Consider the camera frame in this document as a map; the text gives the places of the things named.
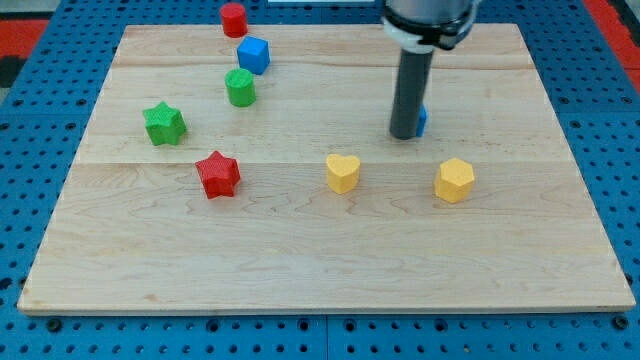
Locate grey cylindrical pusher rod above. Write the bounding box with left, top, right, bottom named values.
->
left=389, top=50, right=433, bottom=140

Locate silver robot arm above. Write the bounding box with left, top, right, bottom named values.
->
left=383, top=0, right=480, bottom=140

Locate blue triangle block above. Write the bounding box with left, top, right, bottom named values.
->
left=416, top=104, right=428, bottom=137

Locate yellow hexagon block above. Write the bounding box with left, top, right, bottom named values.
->
left=433, top=158, right=475, bottom=203

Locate yellow heart block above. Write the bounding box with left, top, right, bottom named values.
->
left=325, top=154, right=361, bottom=194

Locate blue cube block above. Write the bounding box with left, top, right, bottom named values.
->
left=236, top=36, right=270, bottom=75

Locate wooden board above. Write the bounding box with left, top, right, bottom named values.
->
left=18, top=24, right=636, bottom=316

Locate green cylinder block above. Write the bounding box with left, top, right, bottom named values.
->
left=224, top=68, right=256, bottom=107

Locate red cylinder block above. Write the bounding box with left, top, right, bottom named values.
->
left=219, top=3, right=248, bottom=38

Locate red star block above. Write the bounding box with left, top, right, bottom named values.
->
left=195, top=151, right=241, bottom=199

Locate green star block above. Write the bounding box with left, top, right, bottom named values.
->
left=142, top=101, right=187, bottom=146

